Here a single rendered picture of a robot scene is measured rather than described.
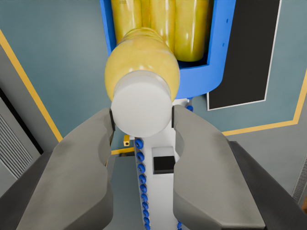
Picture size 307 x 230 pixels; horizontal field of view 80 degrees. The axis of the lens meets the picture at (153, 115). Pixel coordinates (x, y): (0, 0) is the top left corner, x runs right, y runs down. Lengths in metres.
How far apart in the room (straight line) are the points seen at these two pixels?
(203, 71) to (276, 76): 1.70
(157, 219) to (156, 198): 0.22
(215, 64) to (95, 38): 1.32
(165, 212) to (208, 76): 1.01
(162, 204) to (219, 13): 1.04
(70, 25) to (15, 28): 0.41
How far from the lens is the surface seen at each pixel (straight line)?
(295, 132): 2.60
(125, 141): 0.82
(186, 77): 0.37
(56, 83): 1.86
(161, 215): 1.31
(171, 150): 0.84
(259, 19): 1.63
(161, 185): 1.07
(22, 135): 2.13
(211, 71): 0.40
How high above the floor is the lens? 1.57
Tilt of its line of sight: 58 degrees down
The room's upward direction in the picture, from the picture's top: 175 degrees clockwise
